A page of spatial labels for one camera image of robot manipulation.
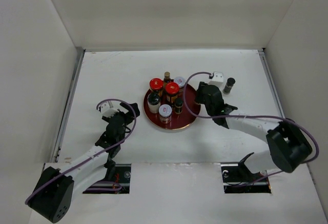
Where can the black cap white shaker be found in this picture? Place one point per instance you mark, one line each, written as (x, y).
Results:
(154, 102)

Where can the red lid sauce jar back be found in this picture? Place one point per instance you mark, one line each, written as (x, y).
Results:
(172, 92)

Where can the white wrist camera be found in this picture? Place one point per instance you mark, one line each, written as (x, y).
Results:
(106, 109)
(216, 79)

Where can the red lid sauce jar front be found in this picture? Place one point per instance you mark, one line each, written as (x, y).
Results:
(156, 86)

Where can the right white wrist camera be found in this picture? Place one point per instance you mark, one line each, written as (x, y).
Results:
(216, 79)

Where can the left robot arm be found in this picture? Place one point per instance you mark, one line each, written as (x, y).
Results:
(56, 187)

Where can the red lid sauce jar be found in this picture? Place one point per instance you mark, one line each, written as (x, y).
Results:
(172, 92)
(156, 86)

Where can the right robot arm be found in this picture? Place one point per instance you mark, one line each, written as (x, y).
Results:
(287, 146)

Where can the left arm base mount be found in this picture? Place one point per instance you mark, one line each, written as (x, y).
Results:
(116, 180)

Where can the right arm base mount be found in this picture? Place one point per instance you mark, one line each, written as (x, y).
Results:
(238, 179)

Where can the white lid sauce jar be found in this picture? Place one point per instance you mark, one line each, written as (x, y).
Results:
(165, 113)
(180, 81)

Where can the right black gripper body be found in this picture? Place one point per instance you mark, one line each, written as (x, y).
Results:
(200, 96)

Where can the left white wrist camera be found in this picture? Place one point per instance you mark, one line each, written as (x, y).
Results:
(106, 109)

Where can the yellow label oil bottle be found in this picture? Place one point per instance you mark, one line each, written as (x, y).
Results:
(167, 77)

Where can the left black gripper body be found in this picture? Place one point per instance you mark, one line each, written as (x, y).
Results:
(127, 120)

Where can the red round tray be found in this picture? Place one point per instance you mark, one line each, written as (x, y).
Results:
(178, 121)

